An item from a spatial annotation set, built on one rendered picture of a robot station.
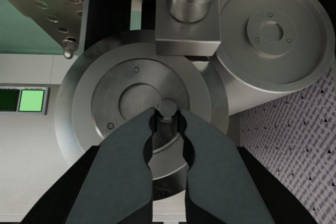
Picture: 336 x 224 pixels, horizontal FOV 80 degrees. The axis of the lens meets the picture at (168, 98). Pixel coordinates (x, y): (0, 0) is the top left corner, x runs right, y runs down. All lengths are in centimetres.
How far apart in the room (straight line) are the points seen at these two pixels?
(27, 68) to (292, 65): 349
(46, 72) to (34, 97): 283
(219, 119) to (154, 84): 6
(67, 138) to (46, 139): 38
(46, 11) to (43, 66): 299
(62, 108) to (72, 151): 4
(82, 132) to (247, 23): 18
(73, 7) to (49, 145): 32
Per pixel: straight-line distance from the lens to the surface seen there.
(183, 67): 18
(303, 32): 25
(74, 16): 49
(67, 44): 58
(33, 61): 357
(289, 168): 30
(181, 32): 16
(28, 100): 60
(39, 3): 49
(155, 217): 53
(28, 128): 59
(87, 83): 18
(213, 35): 16
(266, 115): 35
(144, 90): 16
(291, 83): 21
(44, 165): 57
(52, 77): 335
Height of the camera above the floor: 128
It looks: 12 degrees down
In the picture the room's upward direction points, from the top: 179 degrees counter-clockwise
